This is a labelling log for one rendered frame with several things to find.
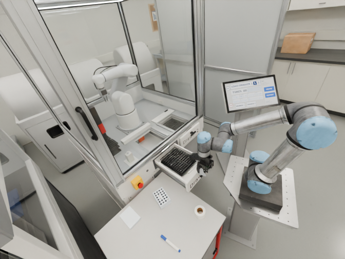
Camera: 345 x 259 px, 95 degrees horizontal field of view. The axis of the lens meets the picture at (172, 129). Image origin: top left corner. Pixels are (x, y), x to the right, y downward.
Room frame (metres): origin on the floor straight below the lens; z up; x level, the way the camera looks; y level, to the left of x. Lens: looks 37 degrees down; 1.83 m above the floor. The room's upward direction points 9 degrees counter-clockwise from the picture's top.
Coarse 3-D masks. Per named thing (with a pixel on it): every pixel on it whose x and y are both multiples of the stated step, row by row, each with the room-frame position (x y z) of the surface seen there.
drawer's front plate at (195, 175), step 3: (195, 171) 0.68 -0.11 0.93; (192, 174) 0.66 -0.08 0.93; (195, 174) 0.66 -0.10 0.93; (198, 174) 0.68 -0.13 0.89; (189, 177) 0.64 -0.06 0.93; (192, 177) 0.64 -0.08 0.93; (195, 177) 0.66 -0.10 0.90; (186, 180) 0.62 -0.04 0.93; (189, 180) 0.62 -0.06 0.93; (192, 180) 0.64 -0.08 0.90; (195, 180) 0.66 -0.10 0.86; (198, 180) 0.68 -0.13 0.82; (186, 183) 0.60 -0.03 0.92; (189, 183) 0.62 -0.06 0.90; (195, 183) 0.66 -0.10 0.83; (186, 186) 0.60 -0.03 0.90; (189, 186) 0.61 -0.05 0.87; (186, 189) 0.61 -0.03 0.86; (189, 189) 0.61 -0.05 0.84
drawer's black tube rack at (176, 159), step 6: (174, 150) 0.95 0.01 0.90; (180, 150) 0.94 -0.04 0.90; (168, 156) 0.89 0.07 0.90; (174, 156) 0.88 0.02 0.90; (180, 156) 0.87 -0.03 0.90; (186, 156) 0.86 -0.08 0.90; (162, 162) 0.86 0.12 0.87; (168, 162) 0.83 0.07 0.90; (174, 162) 0.82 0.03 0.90; (180, 162) 0.81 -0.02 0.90; (186, 162) 0.80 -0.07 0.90; (192, 162) 0.82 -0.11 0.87; (174, 168) 0.76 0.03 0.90; (180, 168) 0.75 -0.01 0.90; (180, 174) 0.72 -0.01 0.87
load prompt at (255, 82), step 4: (256, 80) 1.44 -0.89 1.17; (232, 84) 1.45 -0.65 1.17; (236, 84) 1.44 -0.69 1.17; (240, 84) 1.44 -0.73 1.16; (244, 84) 1.43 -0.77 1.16; (248, 84) 1.43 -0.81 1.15; (252, 84) 1.42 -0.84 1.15; (256, 84) 1.42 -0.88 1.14; (260, 84) 1.41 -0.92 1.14; (232, 88) 1.42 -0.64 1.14
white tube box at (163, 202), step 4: (160, 188) 0.68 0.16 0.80; (156, 192) 0.66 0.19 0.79; (160, 192) 0.66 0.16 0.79; (164, 192) 0.65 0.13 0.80; (156, 196) 0.62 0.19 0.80; (164, 196) 0.61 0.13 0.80; (156, 200) 0.60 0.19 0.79; (160, 200) 0.59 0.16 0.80; (164, 200) 0.58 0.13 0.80; (168, 200) 0.58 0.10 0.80; (160, 204) 0.57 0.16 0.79; (164, 204) 0.56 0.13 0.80; (168, 204) 0.57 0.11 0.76
